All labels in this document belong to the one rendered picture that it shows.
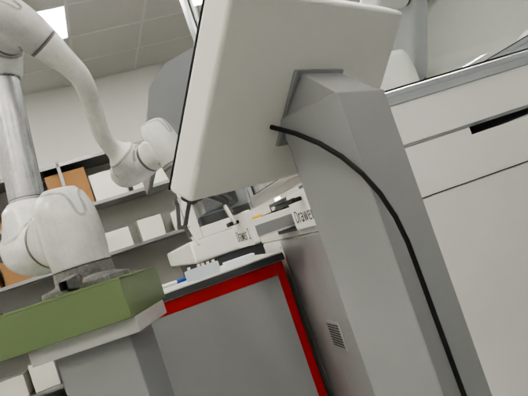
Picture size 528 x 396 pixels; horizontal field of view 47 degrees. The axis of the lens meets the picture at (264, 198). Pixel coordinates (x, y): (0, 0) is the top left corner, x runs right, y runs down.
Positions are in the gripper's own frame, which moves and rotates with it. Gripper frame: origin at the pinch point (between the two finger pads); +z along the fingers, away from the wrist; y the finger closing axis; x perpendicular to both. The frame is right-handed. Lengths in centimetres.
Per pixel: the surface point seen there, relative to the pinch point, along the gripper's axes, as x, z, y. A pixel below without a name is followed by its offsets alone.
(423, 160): -52, 11, 49
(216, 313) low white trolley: 14.3, 24.5, -12.1
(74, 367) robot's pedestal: -36, 10, -53
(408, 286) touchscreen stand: -111, 20, 5
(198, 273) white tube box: 27.4, 10.1, -9.2
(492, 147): -52, 18, 68
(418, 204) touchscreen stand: -103, 12, 17
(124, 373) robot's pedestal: -39, 18, -43
